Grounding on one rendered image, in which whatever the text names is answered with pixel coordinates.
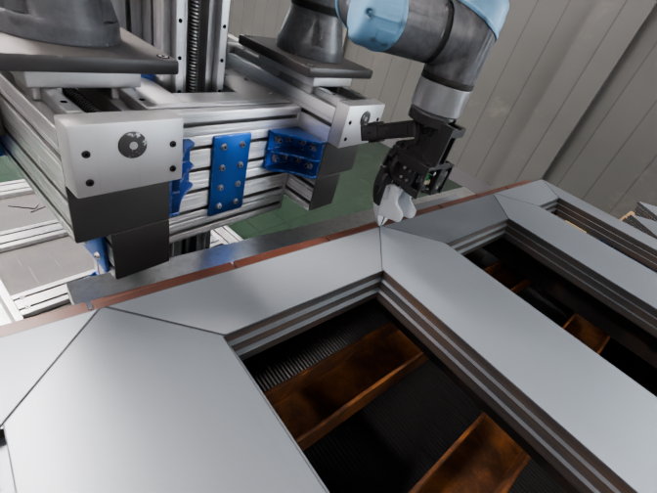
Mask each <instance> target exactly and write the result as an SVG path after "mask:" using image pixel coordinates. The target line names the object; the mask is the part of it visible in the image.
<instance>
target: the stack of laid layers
mask: <svg viewBox="0 0 657 493"><path fill-rule="evenodd" d="M540 207H541V208H543V209H545V210H547V211H548V212H550V213H554V214H556V215H558V216H560V217H562V218H563V219H565V220H567V221H569V222H570V223H572V224H574V225H576V226H577V227H579V228H581V229H583V230H585V231H586V232H588V233H590V234H592V235H593V236H595V237H597V238H599V239H600V240H602V241H604V242H606V243H608V244H609V245H611V246H613V247H615V248H616V249H618V250H620V251H621V252H623V253H625V254H627V255H628V256H630V257H632V258H634V259H636V260H637V261H639V262H641V263H643V264H644V265H646V266H648V267H650V268H651V269H653V270H655V271H657V250H656V249H654V248H652V247H650V246H647V245H645V244H644V243H642V242H640V241H638V240H636V239H634V238H632V237H631V236H629V235H627V234H625V233H623V232H621V231H619V230H618V229H616V228H614V227H612V226H610V225H608V224H606V223H605V222H603V221H601V220H599V219H597V218H595V217H593V216H592V215H590V214H588V213H586V212H584V211H582V210H580V209H579V208H578V207H576V206H574V205H572V204H570V203H568V202H566V201H564V200H562V199H556V200H554V201H551V202H548V203H545V204H543V205H540ZM500 238H504V239H506V240H507V241H509V242H510V243H512V244H513V245H515V246H517V247H519V248H520V249H522V250H523V251H525V252H526V253H528V254H529V255H531V256H532V257H534V258H535V259H537V260H539V261H540V262H542V263H543V264H545V266H547V267H548V268H550V269H551V270H553V271H554V272H556V273H557V274H559V275H561V276H562V277H564V278H565V279H567V280H568V281H570V282H571V283H573V284H574V285H576V286H577V287H579V288H580V289H582V290H583V291H586V292H587V293H589V294H590V295H592V296H593V297H595V298H596V299H598V300H599V301H601V302H602V303H604V304H605V305H607V306H609V307H610V308H612V309H613V310H615V311H616V312H618V313H619V314H621V315H622V316H624V317H625V318H627V319H628V320H630V321H632V322H633V323H635V324H636V325H638V326H639V327H641V328H642V329H644V330H645V331H647V332H648V333H650V334H651V335H653V336H655V337H657V309H655V308H653V307H652V306H650V305H649V304H647V303H645V302H644V301H642V300H640V299H639V298H637V297H636V296H634V295H632V294H631V293H629V292H627V291H625V290H624V289H622V288H620V287H619V286H617V285H615V284H614V283H612V282H611V281H609V280H607V279H606V278H604V277H602V276H601V275H599V274H598V273H596V272H594V271H593V270H592V269H590V268H589V267H587V266H586V265H584V264H582V263H581V262H579V261H577V260H576V259H574V258H573V257H571V256H569V255H568V254H566V253H564V252H563V251H561V250H560V249H558V248H556V247H555V246H552V245H551V244H549V243H548V242H546V241H544V240H543V239H541V238H539V237H538V236H536V235H535V234H533V233H531V232H530V231H528V230H526V229H525V228H523V227H522V226H520V225H518V224H517V223H515V222H513V221H512V220H510V219H509V218H508V219H506V220H505V221H502V222H500V223H498V224H495V225H493V226H490V227H488V228H486V229H483V230H481V231H478V232H476V233H473V234H471V235H469V236H466V237H464V238H461V239H459V240H456V241H454V242H452V243H449V244H447V245H449V246H450V247H452V248H453V249H455V250H456V251H457V252H459V253H460V254H461V255H466V254H468V253H471V252H473V251H475V250H477V249H479V248H480V247H483V246H485V245H488V244H490V243H492V242H494V241H496V240H498V239H500ZM374 298H376V299H377V300H378V301H379V302H380V303H381V304H382V305H383V306H385V307H386V308H387V309H388V310H389V311H390V312H391V313H392V314H393V315H394V316H395V317H396V318H397V319H398V320H399V321H400V322H401V323H402V324H403V325H405V326H406V327H407V328H408V329H409V330H410V331H411V332H412V333H413V334H414V335H415V336H416V337H417V338H418V339H419V340H420V341H421V342H422V343H424V344H425V345H426V346H427V347H428V348H429V349H430V350H431V351H432V352H433V353H434V354H435V355H436V356H437V357H438V358H439V359H440V360H441V361H442V362H444V363H445V364H446V365H447V366H448V367H449V368H450V369H451V370H452V371H453V372H454V373H455V374H456V375H457V376H458V377H459V378H460V379H461V380H462V381H464V382H465V383H466V384H467V385H468V386H469V387H470V388H471V389H472V390H473V391H474V392H475V393H476V394H477V395H478V396H479V397H480V398H481V399H483V400H484V401H485V402H486V403H487V404H488V405H489V406H490V407H491V408H492V409H493V410H494V411H495V412H496V413H497V414H498V415H499V416H500V417H501V418H503V419H504V420H505V421H506V422H507V423H508V424H509V425H510V426H511V427H512V428H513V429H514V430H515V431H516V432H517V433H518V434H519V435H521V436H522V437H523V438H524V439H525V440H526V441H527V442H528V443H529V444H530V445H531V446H532V447H533V448H534V449H535V450H536V451H537V452H538V453H539V454H541V455H542V456H543V457H544V458H545V459H546V460H547V461H548V462H549V463H550V464H551V465H552V466H553V467H554V468H555V469H556V470H557V471H558V472H560V473H561V474H562V475H563V476H564V477H565V478H566V479H567V480H568V481H569V482H570V483H571V484H572V485H573V486H574V487H575V488H576V489H577V490H578V491H580V492H581V493H636V492H635V491H634V490H633V489H632V488H631V487H630V486H629V485H628V484H627V483H626V482H624V481H623V480H622V479H621V478H620V477H619V476H618V475H616V474H615V473H614V472H613V471H612V470H611V469H609V468H608V467H607V466H606V465H604V464H603V463H602V462H601V461H600V460H599V459H598V458H597V457H596V456H595V455H594V454H592V453H591V452H590V451H589V450H588V449H587V448H586V447H584V446H583V445H582V444H581V443H580V442H579V441H578V440H576V439H575V438H574V437H573V436H572V435H571V434H570V433H568V432H567V431H566V430H565V429H564V428H563V427H562V426H560V425H559V424H558V423H557V422H556V421H555V420H553V419H552V418H551V417H550V416H549V415H548V414H547V413H545V412H544V411H543V410H542V409H541V408H540V407H539V406H537V405H536V404H535V403H534V402H533V401H532V400H531V399H529V398H528V397H527V396H526V395H525V394H524V393H523V392H522V391H520V390H519V389H518V388H517V387H516V386H515V385H514V384H512V383H511V382H510V381H509V380H508V379H507V378H505V377H504V376H503V375H502V374H501V373H500V372H499V371H497V370H496V369H495V368H494V367H493V366H492V365H491V364H489V363H488V362H487V361H486V360H485V359H484V358H483V357H481V356H480V355H479V354H478V353H477V352H476V351H475V350H473V349H472V348H471V347H470V346H469V345H468V344H467V343H465V342H464V341H463V340H462V339H461V338H460V337H459V336H457V335H456V334H455V333H454V332H453V331H452V330H451V329H449V328H448V327H447V326H446V325H445V324H444V323H443V322H441V321H440V320H439V319H438V318H437V317H436V316H435V315H433V314H432V313H431V312H430V311H429V310H428V309H427V308H425V307H424V306H423V305H422V304H421V303H420V302H419V301H417V300H416V299H415V298H414V297H413V296H412V295H411V294H409V293H408V292H407V291H406V290H405V289H404V288H402V287H401V286H400V285H399V284H398V283H397V282H396V281H394V280H393V279H392V278H391V277H390V276H389V275H388V274H386V273H385V272H384V271H383V270H382V271H381V272H378V273H376V274H374V275H371V276H369V277H367V278H365V279H362V280H360V281H358V282H355V283H353V284H350V285H348V286H345V287H343V288H341V289H338V290H336V291H332V292H329V293H327V294H324V295H322V296H320V297H317V298H315V299H312V300H310V301H307V302H305V303H303V304H300V305H298V306H295V307H293V308H290V309H288V310H287V311H284V312H282V313H279V314H277V315H274V316H272V317H270V318H267V319H265V320H262V321H260V322H257V323H255V324H253V325H250V326H248V327H245V328H243V329H240V330H238V331H236V332H233V333H231V334H228V335H226V336H224V335H222V336H223V337H224V339H225V340H226V341H227V342H228V344H229V345H230V347H231V348H232V350H233V351H234V353H235V354H236V356H237V357H238V359H239V360H240V362H241V364H242V365H243V367H244V368H245V370H246V371H247V373H248V374H249V376H250V377H251V379H252V380H253V382H254V383H255V385H256V386H257V388H258V389H259V391H260V392H261V394H262V395H263V397H264V398H265V400H266V401H267V403H268V404H269V406H270V407H271V409H272V410H273V412H274V413H275V415H276V416H277V418H278V419H279V421H280V422H281V424H282V425H283V427H284V428H285V430H286V432H287V433H288V435H289V436H290V438H291V439H292V441H293V442H294V444H295V445H296V447H297V448H298V450H299V451H300V453H301V454H302V456H303V457H304V459H305V460H306V462H307V463H308V465H309V466H310V468H311V469H312V471H313V472H314V474H315V475H316V477H317V478H318V479H319V480H320V482H321V483H322V485H323V486H324V488H325V489H326V491H327V492H328V493H329V491H328V489H327V488H326V486H325V485H324V483H323V482H322V480H321V479H320V477H319V476H318V474H317V473H316V471H315V470H314V468H313V467H312V465H311V464H310V462H309V461H308V459H307V458H306V456H305V455H304V453H303V452H302V450H301V449H300V447H299V446H298V444H297V443H296V441H295V440H294V438H293V437H292V435H291V434H290V432H289V431H288V430H287V428H286V427H285V425H284V423H283V422H282V420H281V419H280V417H279V416H278V414H277V413H276V411H275V410H274V408H273V407H272V405H271V404H270V402H269V401H268V399H267V398H266V396H265V395H264V393H263V392H262V390H261V389H260V387H259V386H258V384H257V383H256V381H255V380H254V378H253V377H252V375H251V374H250V372H249V371H248V369H247V368H246V366H245V365H244V363H243V362H242V361H243V360H245V359H247V358H249V357H251V356H253V355H255V354H258V353H260V352H262V351H264V350H266V349H268V348H270V347H272V346H274V345H277V344H279V343H281V342H283V341H285V340H287V339H289V338H291V337H293V336H297V335H299V334H301V333H303V332H305V331H307V330H309V329H311V328H313V327H316V326H318V325H320V324H322V323H323V322H325V321H327V320H329V319H331V318H334V317H336V316H338V315H340V314H342V313H344V312H346V311H348V310H350V309H353V308H355V307H357V306H359V305H361V304H363V303H365V302H367V301H369V300H371V299H374ZM4 423H5V422H4ZM4 423H3V424H4ZM3 424H2V425H1V426H0V493H16V492H15V486H14V481H13V477H12V471H11V466H10V461H9V456H8V450H7V445H6V440H5V434H4V429H3Z"/></svg>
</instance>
